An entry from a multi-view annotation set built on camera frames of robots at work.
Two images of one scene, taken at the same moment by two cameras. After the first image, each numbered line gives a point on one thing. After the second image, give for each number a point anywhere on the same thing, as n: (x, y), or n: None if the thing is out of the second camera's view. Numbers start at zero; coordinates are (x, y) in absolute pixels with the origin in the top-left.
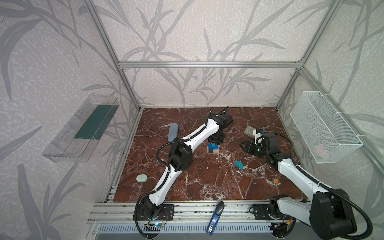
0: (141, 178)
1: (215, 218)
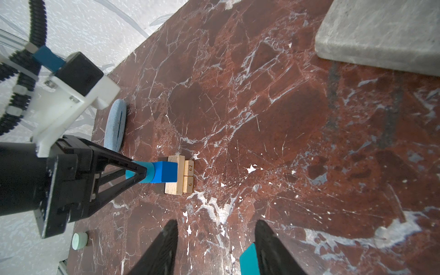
0: (79, 240)
1: None
